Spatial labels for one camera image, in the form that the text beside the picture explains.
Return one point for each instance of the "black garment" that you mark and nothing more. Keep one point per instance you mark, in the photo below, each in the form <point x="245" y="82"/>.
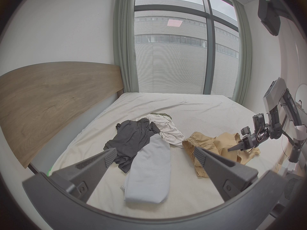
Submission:
<point x="134" y="135"/>

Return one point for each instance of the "white garment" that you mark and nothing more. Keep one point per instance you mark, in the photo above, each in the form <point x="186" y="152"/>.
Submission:
<point x="168" y="130"/>

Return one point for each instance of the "bed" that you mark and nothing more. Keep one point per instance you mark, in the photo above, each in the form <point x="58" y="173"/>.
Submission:
<point x="203" y="114"/>

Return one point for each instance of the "grey-green curtain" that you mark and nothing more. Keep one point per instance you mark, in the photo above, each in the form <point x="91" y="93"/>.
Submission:
<point x="126" y="44"/>
<point x="244" y="56"/>

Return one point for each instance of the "window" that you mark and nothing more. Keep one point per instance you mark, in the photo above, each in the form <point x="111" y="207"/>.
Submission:
<point x="172" y="56"/>

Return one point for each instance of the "tan shorts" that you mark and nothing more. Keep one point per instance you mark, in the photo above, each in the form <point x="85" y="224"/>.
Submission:
<point x="215" y="144"/>

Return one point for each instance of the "olive green garment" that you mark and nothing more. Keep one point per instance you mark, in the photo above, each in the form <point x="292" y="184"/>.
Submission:
<point x="163" y="115"/>

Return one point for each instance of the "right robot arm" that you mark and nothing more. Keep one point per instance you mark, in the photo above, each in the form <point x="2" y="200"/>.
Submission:
<point x="273" y="97"/>

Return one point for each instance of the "pale blue garment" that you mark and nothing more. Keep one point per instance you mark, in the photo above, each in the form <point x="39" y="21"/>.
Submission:
<point x="151" y="166"/>

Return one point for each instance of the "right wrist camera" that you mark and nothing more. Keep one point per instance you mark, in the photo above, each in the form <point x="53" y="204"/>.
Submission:
<point x="245" y="130"/>

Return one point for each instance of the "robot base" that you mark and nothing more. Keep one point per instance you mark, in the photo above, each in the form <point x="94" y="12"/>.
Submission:
<point x="291" y="186"/>

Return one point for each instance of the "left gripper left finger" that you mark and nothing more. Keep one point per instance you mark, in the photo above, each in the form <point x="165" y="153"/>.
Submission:
<point x="81" y="178"/>

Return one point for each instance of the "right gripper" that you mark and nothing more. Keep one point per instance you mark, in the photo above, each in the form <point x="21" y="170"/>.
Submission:
<point x="250" y="142"/>

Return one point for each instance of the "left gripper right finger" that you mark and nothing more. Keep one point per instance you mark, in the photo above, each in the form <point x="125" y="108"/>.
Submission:
<point x="227" y="176"/>

